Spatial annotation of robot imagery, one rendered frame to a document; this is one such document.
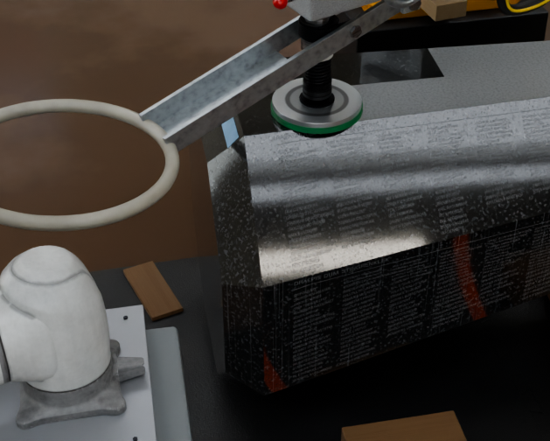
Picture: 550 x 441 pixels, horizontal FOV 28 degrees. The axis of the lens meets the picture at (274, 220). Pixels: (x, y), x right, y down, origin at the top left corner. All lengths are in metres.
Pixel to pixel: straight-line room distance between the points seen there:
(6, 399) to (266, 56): 1.03
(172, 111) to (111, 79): 2.07
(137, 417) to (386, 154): 1.02
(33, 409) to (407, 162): 1.13
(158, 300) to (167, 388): 1.35
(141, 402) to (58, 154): 2.29
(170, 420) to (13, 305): 0.38
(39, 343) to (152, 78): 2.83
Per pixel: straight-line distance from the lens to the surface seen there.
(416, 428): 2.86
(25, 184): 3.96
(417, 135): 2.62
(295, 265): 2.51
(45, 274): 1.75
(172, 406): 1.99
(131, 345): 2.01
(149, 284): 3.42
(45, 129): 4.24
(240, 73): 2.51
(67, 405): 1.88
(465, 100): 2.71
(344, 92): 2.65
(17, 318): 1.76
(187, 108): 2.47
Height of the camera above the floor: 2.25
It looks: 38 degrees down
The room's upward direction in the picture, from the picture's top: straight up
